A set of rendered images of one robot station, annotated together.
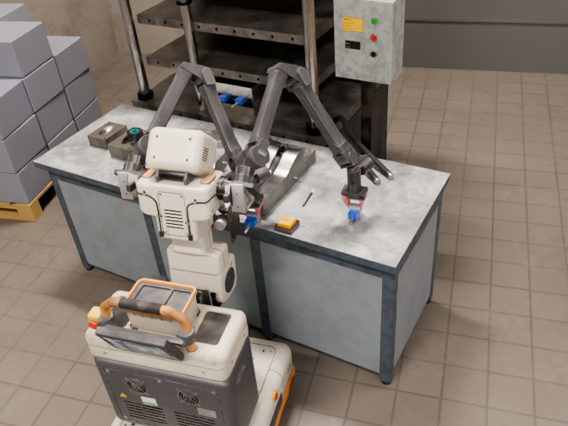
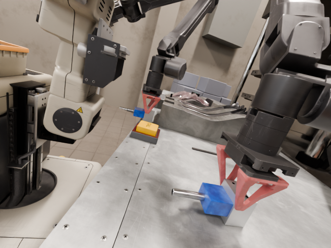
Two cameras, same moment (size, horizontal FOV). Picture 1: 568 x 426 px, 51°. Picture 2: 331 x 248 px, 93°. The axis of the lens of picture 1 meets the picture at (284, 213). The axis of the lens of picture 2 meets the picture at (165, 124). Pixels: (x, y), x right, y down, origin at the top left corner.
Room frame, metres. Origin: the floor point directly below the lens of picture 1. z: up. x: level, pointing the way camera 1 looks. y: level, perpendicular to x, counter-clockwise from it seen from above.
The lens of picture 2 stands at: (1.76, -0.41, 1.00)
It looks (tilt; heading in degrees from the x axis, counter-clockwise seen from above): 18 degrees down; 56
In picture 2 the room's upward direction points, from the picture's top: 17 degrees clockwise
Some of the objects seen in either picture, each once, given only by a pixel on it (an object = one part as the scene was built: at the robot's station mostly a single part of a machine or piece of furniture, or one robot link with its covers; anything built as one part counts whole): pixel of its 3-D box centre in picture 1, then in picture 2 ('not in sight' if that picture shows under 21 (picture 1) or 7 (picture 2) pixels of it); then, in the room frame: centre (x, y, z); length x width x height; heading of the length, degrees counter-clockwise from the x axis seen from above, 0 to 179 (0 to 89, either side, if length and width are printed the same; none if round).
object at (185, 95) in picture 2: not in sight; (191, 97); (2.46, 0.40, 0.90); 0.26 x 0.18 x 0.08; 165
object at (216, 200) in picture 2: (352, 215); (209, 197); (1.98, -0.29, 0.83); 0.13 x 0.05 x 0.05; 156
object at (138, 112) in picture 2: (250, 223); (136, 111); (1.99, 0.15, 0.83); 0.13 x 0.05 x 0.05; 161
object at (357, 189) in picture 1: (354, 186); (260, 135); (2.01, -0.30, 0.95); 0.10 x 0.07 x 0.07; 67
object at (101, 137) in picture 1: (108, 135); not in sight; (2.89, 0.91, 0.83); 0.17 x 0.13 x 0.06; 148
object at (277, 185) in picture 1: (265, 168); (215, 119); (2.34, 0.06, 0.87); 0.50 x 0.26 x 0.14; 148
